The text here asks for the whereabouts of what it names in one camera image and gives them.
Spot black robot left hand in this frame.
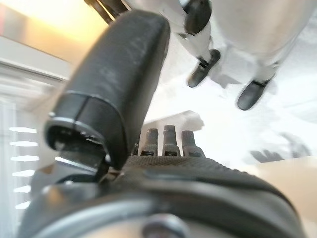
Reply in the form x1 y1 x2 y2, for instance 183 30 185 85
17 11 306 238

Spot white fridge with vent slots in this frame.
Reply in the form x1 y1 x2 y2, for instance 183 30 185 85
0 57 69 238

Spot black robot right foot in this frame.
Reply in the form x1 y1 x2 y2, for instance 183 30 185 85
186 48 221 88

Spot black robot foot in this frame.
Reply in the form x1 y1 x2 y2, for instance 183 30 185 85
236 75 275 112
186 48 221 88

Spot silver robot right leg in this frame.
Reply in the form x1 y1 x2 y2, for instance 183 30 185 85
158 0 218 65

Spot silver robot leg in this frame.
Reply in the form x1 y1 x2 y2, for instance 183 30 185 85
210 0 317 84
158 0 218 65

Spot black robot left foot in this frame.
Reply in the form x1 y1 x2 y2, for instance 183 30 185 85
236 75 275 112

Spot silver robot left leg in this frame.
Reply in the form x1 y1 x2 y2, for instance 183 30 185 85
210 0 317 84

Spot beige wooden table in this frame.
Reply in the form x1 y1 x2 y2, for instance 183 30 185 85
256 155 317 216

